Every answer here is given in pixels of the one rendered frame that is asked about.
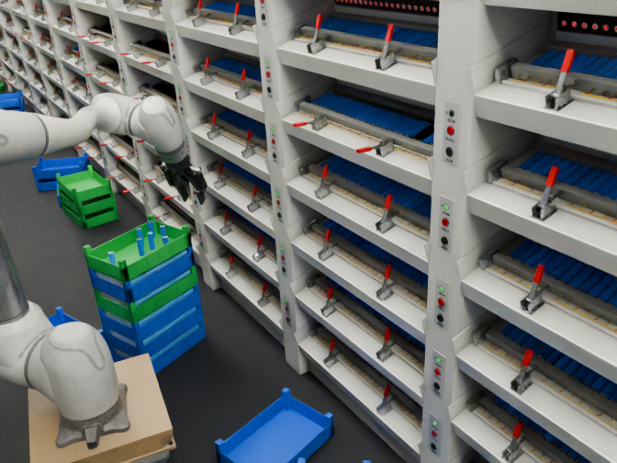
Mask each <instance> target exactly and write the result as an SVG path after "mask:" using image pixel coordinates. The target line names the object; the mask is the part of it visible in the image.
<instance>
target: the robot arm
mask: <svg viewBox="0 0 617 463"><path fill-rule="evenodd" d="M95 126H97V127H98V128H99V129H100V130H101V131H103V132H105V133H113V134H118V135H123V136H125V135H130V136H135V137H138V138H140V139H142V140H144V141H146V142H148V143H149V144H150V145H153V146H154V148H155V150H156V152H157V153H158V155H159V157H160V159H161V160H162V161H163V163H162V165H161V167H160V169H161V170H162V171H163V173H164V175H165V178H166V180H167V182H168V184H169V186H174V187H175V188H176V189H177V192H178V193H179V194H180V195H181V197H182V199H183V201H184V202H186V201H187V199H188V197H189V195H188V193H187V191H186V188H185V185H184V183H181V177H180V175H183V176H184V177H185V179H188V180H189V182H190V183H191V184H192V185H193V187H194V188H195V189H196V196H197V198H198V200H199V203H200V205H203V203H204V201H205V199H206V197H205V191H206V189H207V186H208V184H207V182H206V180H205V178H204V176H203V174H202V172H201V169H202V168H201V167H200V166H199V167H198V168H195V167H193V165H192V164H190V160H189V156H188V154H187V152H188V148H187V145H186V143H185V138H184V136H183V129H182V126H181V123H180V120H179V118H178V116H177V114H176V112H175V111H174V109H173V107H172V106H171V104H170V103H169V102H168V101H167V100H166V99H164V98H163V97H161V96H148V97H146V98H145V99H143V100H142V102H140V101H139V100H137V99H134V98H132V97H128V96H123V95H119V94H114V93H104V94H101V95H98V96H96V97H95V98H94V99H93V100H92V102H91V104H90V106H88V107H83V108H82V109H80V110H79V111H78V112H77V113H76V114H75V115H74V116H73V117H72V118H71V119H59V118H54V117H48V116H43V115H40V114H36V113H28V112H19V111H13V110H3V109H1V108H0V164H12V163H20V162H24V161H26V160H30V159H34V158H39V157H41V156H44V155H46V154H49V153H52V152H57V151H59V150H62V149H65V148H69V147H72V146H75V145H77V144H80V143H82V142H84V141H86V140H87V139H88V138H89V137H90V136H91V134H92V132H93V130H94V127H95ZM172 171H173V174H174V175H173V174H172ZM193 172H194V173H193ZM180 183H181V184H180ZM0 379H2V380H4V381H7V382H9V383H12V384H15V385H18V386H21V387H24V388H28V389H34V390H37V391H39V392H40V393H41V394H43V395H44V396H45V397H47V398H48V399H49V400H51V401H53V402H55V403H56V405H57V407H58V409H59V413H60V420H59V433H58V436H57V438H56V440H55V444H56V447H58V448H65V447H67V446H69V445H71V444H74V443H78V442H82V441H85V440H86V443H87V446H88V449H94V448H97V447H98V442H99V438H100V436H103V435H110V434H114V433H125V432H127V431H128V430H129V429H130V422H129V419H128V416H127V403H126V393H127V391H128V387H127V384H126V383H118V377H117V372H116V369H115V365H114V361H113V358H112V355H111V353H110V350H109V348H108V345H107V342H106V341H105V339H104V338H103V336H102V335H101V334H100V333H99V332H98V331H97V330H96V329H95V328H94V327H93V326H91V325H89V324H87V323H84V322H67V323H64V324H61V325H58V326H56V327H55V328H54V326H53V325H52V324H51V323H50V321H49V320H48V318H47V317H46V315H45V314H44V312H43V311H42V309H41V307H40V306H39V305H37V304H35V303H33V302H30V301H28V300H27V297H26V294H25V291H24V289H23V287H22V284H21V281H20V278H19V275H18V272H17V268H16V265H15V263H14V260H13V257H12V254H11V252H10V249H9V246H8V243H7V240H6V237H5V234H4V231H3V228H2V225H1V222H0Z"/></svg>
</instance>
